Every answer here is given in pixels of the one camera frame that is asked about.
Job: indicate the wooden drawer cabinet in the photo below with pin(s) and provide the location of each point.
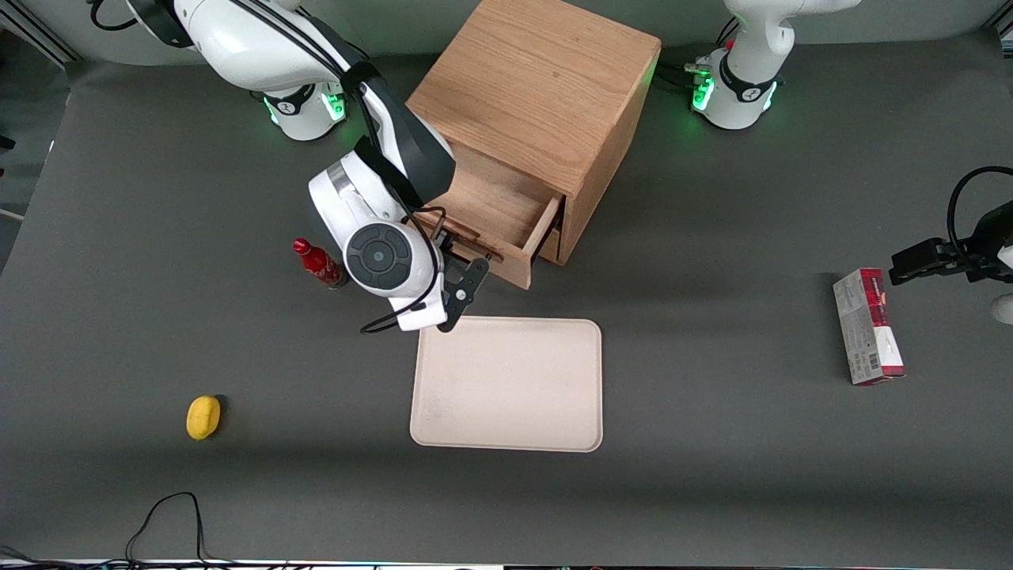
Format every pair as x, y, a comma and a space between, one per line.
538, 79

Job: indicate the beige plastic tray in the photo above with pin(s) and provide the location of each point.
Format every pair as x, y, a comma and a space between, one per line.
506, 384

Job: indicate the red cola bottle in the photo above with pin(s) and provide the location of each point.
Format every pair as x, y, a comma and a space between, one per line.
316, 261

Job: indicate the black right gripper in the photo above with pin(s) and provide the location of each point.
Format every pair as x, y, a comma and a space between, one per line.
447, 243

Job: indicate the grey and red carton box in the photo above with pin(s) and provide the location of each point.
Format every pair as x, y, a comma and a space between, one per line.
866, 324

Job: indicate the yellow lemon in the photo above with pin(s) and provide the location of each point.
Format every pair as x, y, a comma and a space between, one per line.
203, 417

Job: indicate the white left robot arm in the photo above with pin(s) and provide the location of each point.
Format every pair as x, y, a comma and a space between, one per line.
752, 47

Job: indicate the aluminium frame rail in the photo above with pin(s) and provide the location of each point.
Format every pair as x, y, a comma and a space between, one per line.
47, 43
1003, 28

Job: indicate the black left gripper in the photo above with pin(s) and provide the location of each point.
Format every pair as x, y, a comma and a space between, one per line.
991, 239

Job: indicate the dark grey table mat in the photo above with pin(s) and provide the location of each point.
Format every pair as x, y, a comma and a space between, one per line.
712, 491

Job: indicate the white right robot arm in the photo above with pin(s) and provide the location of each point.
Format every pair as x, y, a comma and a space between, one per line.
237, 39

